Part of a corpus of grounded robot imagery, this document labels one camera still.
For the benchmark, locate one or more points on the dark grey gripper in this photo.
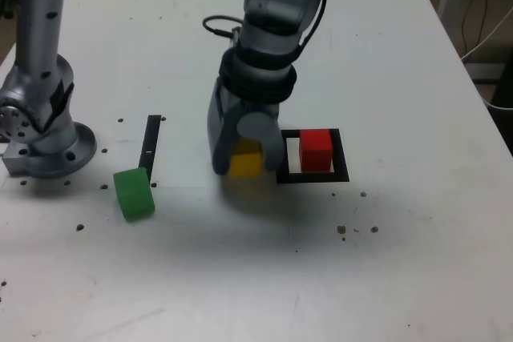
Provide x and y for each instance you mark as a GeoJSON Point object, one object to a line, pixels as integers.
{"type": "Point", "coordinates": [260, 106]}

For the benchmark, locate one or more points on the yellow cube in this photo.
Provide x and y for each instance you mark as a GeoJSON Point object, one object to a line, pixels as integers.
{"type": "Point", "coordinates": [245, 165]}

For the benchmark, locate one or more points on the red cube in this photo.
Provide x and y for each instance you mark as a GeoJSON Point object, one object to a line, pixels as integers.
{"type": "Point", "coordinates": [316, 150]}

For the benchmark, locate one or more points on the green cube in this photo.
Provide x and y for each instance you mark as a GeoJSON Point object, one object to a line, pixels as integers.
{"type": "Point", "coordinates": [134, 194]}

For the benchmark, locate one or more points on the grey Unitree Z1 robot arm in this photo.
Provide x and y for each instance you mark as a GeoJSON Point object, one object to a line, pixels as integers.
{"type": "Point", "coordinates": [40, 117]}

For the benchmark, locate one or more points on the black tape square outline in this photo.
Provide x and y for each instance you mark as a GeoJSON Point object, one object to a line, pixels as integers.
{"type": "Point", "coordinates": [312, 178]}

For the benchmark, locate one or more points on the black tape strip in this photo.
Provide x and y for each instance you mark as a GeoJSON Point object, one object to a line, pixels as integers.
{"type": "Point", "coordinates": [150, 138]}

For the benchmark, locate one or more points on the grey flat box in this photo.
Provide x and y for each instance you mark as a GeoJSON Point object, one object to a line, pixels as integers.
{"type": "Point", "coordinates": [483, 73]}

